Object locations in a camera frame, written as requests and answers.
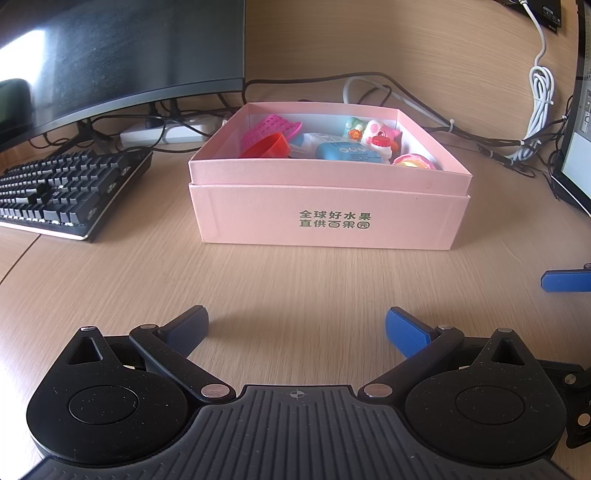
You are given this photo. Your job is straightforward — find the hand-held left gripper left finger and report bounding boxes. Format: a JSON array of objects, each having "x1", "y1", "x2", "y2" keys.
[{"x1": 67, "y1": 305, "x2": 237, "y2": 403}]

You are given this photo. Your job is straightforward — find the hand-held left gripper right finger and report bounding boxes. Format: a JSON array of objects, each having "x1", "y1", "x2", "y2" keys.
[{"x1": 357, "y1": 306, "x2": 533, "y2": 403}]

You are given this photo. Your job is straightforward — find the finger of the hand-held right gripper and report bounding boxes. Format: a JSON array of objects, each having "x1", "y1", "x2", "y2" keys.
[
  {"x1": 536, "y1": 360, "x2": 591, "y2": 449},
  {"x1": 540, "y1": 263, "x2": 591, "y2": 294}
]

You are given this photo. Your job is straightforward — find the pink cardboard box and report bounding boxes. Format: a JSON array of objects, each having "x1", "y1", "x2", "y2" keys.
[{"x1": 187, "y1": 102, "x2": 474, "y2": 251}]

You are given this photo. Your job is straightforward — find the yellow round toy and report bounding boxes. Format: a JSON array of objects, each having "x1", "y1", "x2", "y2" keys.
[{"x1": 392, "y1": 154, "x2": 437, "y2": 171}]

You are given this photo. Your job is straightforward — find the pink pig toy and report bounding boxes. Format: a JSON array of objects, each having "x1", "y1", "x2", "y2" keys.
[{"x1": 360, "y1": 119, "x2": 403, "y2": 160}]

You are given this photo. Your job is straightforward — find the red plastic cup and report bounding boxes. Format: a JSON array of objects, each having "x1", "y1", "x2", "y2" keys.
[{"x1": 240, "y1": 133, "x2": 291, "y2": 159}]

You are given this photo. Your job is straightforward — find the teal plastic toy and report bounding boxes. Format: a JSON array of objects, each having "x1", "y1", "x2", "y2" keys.
[{"x1": 344, "y1": 116, "x2": 370, "y2": 141}]

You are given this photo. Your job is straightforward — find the white packet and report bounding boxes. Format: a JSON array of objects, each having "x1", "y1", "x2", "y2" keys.
[{"x1": 288, "y1": 131, "x2": 348, "y2": 158}]

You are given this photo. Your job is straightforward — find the pink plastic strainer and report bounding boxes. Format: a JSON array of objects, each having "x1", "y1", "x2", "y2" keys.
[{"x1": 239, "y1": 114, "x2": 304, "y2": 157}]

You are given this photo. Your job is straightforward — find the wooden desktop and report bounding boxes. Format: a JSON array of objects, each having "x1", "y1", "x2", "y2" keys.
[{"x1": 0, "y1": 134, "x2": 591, "y2": 467}]

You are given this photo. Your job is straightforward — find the black framed monitor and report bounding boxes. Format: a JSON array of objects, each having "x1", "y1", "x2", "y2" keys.
[{"x1": 550, "y1": 0, "x2": 591, "y2": 217}]

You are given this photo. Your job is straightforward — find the black keyboard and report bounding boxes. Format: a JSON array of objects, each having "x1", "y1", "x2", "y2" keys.
[{"x1": 0, "y1": 148, "x2": 154, "y2": 243}]

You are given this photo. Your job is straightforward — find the blue tissue pack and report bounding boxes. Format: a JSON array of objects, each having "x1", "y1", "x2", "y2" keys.
[{"x1": 315, "y1": 141, "x2": 386, "y2": 164}]

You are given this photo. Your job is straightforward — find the white power strip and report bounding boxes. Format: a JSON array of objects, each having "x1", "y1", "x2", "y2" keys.
[{"x1": 120, "y1": 120, "x2": 219, "y2": 148}]

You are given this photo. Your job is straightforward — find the black device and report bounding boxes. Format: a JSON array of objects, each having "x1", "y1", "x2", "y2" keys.
[{"x1": 496, "y1": 0, "x2": 563, "y2": 29}]

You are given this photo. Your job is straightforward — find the curved black monitor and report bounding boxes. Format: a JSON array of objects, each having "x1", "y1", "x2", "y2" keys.
[{"x1": 0, "y1": 0, "x2": 246, "y2": 153}]

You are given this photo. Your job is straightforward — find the white coiled cable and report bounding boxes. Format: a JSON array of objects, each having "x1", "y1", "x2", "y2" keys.
[{"x1": 516, "y1": 0, "x2": 556, "y2": 161}]

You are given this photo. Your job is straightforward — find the grey cable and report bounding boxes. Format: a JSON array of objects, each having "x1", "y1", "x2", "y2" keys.
[{"x1": 343, "y1": 75, "x2": 455, "y2": 132}]

